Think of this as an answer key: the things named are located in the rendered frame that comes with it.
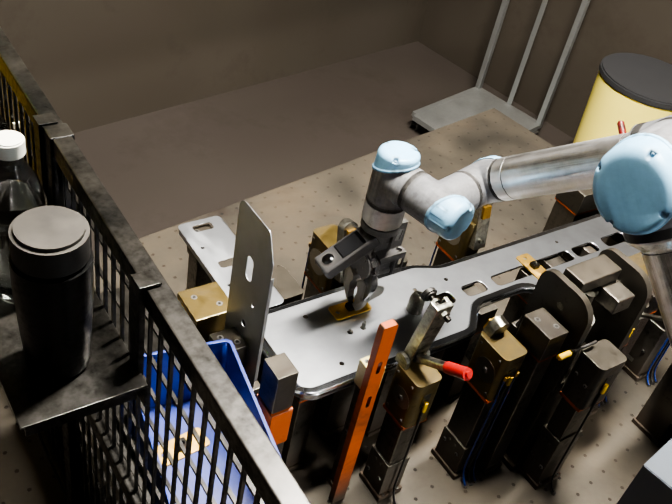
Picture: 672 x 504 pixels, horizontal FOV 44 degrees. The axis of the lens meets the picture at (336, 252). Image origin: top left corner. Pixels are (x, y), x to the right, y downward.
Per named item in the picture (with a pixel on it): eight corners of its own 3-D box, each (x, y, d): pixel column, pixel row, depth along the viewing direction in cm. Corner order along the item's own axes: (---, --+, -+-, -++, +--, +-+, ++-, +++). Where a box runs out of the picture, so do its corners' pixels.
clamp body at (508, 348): (451, 442, 180) (503, 323, 156) (483, 480, 174) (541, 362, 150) (428, 453, 177) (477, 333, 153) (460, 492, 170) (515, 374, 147)
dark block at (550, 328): (480, 442, 181) (543, 306, 154) (501, 466, 177) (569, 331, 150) (463, 450, 178) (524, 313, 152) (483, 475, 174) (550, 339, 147)
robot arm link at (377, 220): (381, 218, 142) (355, 191, 147) (375, 238, 145) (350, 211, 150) (415, 209, 146) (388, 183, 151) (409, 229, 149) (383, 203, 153)
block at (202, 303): (203, 403, 176) (216, 280, 153) (220, 430, 171) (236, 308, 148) (168, 416, 172) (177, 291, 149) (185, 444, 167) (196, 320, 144)
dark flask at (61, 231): (81, 325, 90) (75, 194, 79) (106, 373, 86) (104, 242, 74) (10, 345, 86) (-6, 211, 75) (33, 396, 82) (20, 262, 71)
